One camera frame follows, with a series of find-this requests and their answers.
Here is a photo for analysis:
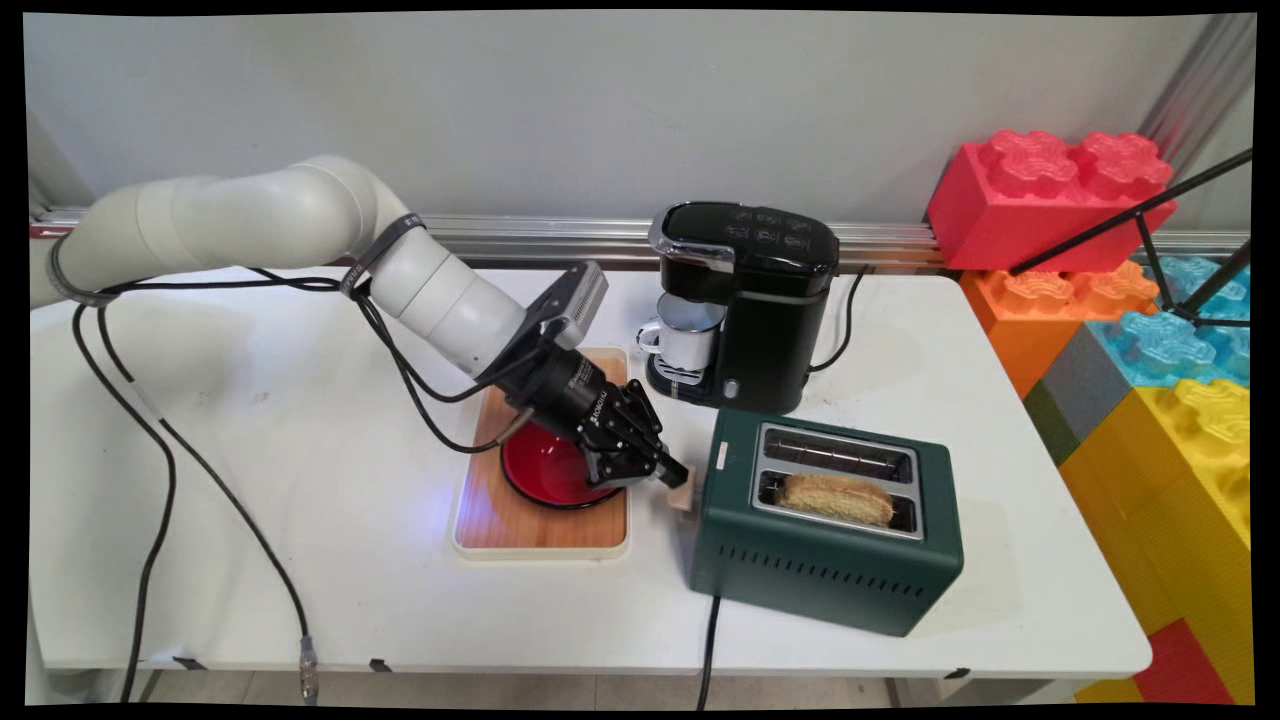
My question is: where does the black cable with metal plug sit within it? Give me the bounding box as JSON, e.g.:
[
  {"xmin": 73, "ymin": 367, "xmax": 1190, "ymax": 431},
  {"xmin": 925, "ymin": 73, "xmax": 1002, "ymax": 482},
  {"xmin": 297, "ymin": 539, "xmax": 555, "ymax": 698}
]
[{"xmin": 95, "ymin": 300, "xmax": 320, "ymax": 701}]

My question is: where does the black toaster power cable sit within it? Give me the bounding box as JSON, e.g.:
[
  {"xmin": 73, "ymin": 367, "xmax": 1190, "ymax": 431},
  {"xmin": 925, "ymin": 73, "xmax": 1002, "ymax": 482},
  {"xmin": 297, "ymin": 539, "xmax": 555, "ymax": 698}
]
[{"xmin": 696, "ymin": 594, "xmax": 723, "ymax": 710}]

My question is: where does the translucent blue toy brick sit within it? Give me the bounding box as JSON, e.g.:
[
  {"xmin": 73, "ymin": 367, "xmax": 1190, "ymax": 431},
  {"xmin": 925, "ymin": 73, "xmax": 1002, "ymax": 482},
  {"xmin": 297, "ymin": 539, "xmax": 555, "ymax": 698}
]
[{"xmin": 1085, "ymin": 254, "xmax": 1252, "ymax": 390}]

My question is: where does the big red toy brick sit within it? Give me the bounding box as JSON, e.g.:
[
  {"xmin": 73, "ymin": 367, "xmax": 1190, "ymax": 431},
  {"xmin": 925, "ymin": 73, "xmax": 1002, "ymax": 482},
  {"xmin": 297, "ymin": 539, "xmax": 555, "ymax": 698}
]
[{"xmin": 926, "ymin": 129, "xmax": 1178, "ymax": 274}]

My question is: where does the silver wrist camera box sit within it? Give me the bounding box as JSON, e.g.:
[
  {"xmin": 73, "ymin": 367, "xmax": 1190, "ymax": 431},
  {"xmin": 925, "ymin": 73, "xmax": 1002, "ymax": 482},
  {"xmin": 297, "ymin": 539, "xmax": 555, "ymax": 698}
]
[{"xmin": 538, "ymin": 261, "xmax": 610, "ymax": 350}]

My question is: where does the black coffee machine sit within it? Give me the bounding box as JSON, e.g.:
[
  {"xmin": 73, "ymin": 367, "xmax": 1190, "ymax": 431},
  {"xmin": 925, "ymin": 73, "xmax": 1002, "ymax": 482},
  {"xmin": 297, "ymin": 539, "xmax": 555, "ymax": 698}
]
[{"xmin": 646, "ymin": 201, "xmax": 841, "ymax": 417}]

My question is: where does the red bowl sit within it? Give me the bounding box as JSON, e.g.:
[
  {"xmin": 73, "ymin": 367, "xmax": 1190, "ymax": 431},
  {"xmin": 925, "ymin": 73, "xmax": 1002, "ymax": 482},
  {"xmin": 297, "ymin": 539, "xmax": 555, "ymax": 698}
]
[{"xmin": 500, "ymin": 421, "xmax": 628, "ymax": 512}]

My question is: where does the white enamel mug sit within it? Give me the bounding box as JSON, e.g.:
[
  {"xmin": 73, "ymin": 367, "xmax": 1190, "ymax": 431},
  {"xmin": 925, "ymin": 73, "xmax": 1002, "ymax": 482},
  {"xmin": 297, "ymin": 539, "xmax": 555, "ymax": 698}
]
[{"xmin": 636, "ymin": 293, "xmax": 727, "ymax": 377}]

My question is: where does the big yellow toy brick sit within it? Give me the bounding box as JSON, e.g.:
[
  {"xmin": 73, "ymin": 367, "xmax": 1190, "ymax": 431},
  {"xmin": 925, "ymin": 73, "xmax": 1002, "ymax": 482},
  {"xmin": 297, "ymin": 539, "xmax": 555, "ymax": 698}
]
[{"xmin": 1058, "ymin": 378, "xmax": 1253, "ymax": 705}]

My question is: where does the toast bread slice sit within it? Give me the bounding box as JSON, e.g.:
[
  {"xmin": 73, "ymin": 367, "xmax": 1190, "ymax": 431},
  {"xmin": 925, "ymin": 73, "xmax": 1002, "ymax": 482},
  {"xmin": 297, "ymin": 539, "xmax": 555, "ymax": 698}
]
[{"xmin": 778, "ymin": 473, "xmax": 897, "ymax": 529}]

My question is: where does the black strap on arm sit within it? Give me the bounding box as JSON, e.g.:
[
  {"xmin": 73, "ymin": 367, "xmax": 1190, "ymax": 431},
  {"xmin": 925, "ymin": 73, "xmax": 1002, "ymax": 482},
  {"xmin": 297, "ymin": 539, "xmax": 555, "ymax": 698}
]
[{"xmin": 338, "ymin": 212, "xmax": 428, "ymax": 298}]

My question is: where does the thick black hanging cable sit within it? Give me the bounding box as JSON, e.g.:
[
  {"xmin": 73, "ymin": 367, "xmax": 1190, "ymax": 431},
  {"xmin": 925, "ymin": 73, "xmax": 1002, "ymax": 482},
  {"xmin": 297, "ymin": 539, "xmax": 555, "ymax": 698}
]
[{"xmin": 70, "ymin": 300, "xmax": 179, "ymax": 704}]

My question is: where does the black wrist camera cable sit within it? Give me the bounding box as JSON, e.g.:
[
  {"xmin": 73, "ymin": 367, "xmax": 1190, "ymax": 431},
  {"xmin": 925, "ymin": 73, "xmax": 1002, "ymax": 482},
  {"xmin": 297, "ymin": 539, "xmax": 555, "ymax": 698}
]
[{"xmin": 345, "ymin": 285, "xmax": 549, "ymax": 406}]

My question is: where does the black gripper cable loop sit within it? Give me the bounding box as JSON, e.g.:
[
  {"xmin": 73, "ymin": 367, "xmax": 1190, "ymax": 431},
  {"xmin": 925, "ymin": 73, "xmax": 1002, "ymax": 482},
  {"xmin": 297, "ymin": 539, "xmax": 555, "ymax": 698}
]
[{"xmin": 355, "ymin": 295, "xmax": 536, "ymax": 456}]

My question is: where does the slanted aluminium profile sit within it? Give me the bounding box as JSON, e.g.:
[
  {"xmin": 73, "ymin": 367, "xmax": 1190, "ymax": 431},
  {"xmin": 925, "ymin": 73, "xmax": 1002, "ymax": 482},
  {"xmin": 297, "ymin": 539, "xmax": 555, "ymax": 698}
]
[{"xmin": 1138, "ymin": 14, "xmax": 1256, "ymax": 173}]

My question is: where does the small red toy brick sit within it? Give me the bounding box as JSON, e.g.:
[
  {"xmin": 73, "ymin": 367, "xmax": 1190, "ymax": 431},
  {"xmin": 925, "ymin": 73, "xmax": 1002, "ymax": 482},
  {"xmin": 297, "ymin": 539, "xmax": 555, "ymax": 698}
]
[{"xmin": 1132, "ymin": 618, "xmax": 1237, "ymax": 705}]

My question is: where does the big orange toy brick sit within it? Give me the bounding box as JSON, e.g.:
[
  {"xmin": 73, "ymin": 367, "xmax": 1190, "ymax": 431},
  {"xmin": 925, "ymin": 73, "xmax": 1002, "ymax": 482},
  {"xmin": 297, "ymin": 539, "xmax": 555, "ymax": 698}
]
[{"xmin": 959, "ymin": 260, "xmax": 1161, "ymax": 401}]

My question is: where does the black tripod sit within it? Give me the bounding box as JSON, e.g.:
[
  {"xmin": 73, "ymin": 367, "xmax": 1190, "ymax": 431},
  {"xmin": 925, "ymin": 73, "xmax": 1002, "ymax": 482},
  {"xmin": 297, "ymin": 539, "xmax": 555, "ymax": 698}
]
[{"xmin": 1009, "ymin": 148, "xmax": 1253, "ymax": 329}]

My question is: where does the dark green toy brick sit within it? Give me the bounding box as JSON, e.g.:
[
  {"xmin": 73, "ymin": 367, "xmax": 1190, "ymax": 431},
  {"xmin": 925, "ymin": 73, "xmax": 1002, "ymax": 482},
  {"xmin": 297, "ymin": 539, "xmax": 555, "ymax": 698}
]
[{"xmin": 1023, "ymin": 384, "xmax": 1082, "ymax": 467}]

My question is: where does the green toaster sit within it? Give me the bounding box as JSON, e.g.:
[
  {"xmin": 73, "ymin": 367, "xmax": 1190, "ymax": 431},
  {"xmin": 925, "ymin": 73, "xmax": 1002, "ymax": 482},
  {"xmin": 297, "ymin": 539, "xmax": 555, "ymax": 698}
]
[{"xmin": 687, "ymin": 407, "xmax": 965, "ymax": 639}]

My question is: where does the horizontal aluminium rail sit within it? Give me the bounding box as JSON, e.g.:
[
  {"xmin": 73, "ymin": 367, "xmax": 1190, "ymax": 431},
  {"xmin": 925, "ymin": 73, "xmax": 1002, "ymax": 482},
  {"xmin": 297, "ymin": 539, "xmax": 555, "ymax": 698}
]
[{"xmin": 30, "ymin": 206, "xmax": 1251, "ymax": 273}]

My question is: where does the grey strap on arm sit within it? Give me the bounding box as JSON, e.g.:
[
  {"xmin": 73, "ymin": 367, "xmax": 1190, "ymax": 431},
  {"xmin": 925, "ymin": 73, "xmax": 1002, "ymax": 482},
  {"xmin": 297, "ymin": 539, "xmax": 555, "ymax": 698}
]
[{"xmin": 48, "ymin": 232, "xmax": 119, "ymax": 309}]

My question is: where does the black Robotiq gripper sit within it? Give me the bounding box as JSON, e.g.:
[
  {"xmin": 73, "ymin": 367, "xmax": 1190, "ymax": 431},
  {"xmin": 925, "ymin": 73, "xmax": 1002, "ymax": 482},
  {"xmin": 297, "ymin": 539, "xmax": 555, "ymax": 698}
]
[{"xmin": 476, "ymin": 335, "xmax": 692, "ymax": 492}]

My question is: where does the black coffee machine cable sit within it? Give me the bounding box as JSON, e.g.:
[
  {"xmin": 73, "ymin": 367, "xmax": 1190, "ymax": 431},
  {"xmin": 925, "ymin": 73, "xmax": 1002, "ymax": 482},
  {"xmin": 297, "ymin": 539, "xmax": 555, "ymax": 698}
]
[{"xmin": 807, "ymin": 264, "xmax": 873, "ymax": 374}]

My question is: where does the wooden serving tray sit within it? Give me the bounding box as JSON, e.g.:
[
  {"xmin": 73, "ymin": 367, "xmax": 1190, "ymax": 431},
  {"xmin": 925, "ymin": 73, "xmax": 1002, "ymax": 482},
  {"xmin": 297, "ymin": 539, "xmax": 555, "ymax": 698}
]
[{"xmin": 453, "ymin": 347, "xmax": 631, "ymax": 559}]

